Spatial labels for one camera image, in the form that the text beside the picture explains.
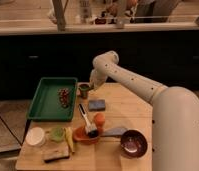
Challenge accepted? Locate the yellow banana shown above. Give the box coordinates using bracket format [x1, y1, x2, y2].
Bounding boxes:
[65, 127, 75, 153]

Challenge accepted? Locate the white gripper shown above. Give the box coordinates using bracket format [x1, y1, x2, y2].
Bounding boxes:
[89, 69, 107, 90]

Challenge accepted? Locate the blue sponge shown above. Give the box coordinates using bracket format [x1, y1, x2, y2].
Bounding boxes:
[88, 99, 106, 111]

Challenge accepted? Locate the green plastic cup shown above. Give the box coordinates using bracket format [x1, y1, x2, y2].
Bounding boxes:
[49, 127, 64, 142]

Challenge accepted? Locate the white dish brush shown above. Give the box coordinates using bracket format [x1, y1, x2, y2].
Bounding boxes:
[78, 104, 98, 138]

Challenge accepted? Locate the dark brown bowl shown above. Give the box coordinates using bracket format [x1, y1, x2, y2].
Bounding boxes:
[120, 130, 148, 158]

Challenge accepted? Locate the orange fruit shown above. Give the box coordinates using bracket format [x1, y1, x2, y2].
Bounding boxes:
[93, 113, 105, 126]

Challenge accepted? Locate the metal cup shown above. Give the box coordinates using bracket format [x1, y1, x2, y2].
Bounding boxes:
[79, 84, 89, 99]

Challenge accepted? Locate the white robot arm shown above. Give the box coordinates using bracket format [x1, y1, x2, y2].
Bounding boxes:
[90, 51, 199, 171]

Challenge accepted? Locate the black cable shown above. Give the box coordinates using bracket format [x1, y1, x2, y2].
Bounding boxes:
[0, 108, 24, 147]

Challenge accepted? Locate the green plastic tray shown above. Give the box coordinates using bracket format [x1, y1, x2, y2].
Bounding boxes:
[27, 77, 77, 122]

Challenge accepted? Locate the red grape bunch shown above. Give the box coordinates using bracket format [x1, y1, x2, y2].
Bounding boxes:
[58, 88, 70, 108]

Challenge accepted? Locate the orange plate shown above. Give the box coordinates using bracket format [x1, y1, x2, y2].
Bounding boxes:
[73, 126, 103, 145]

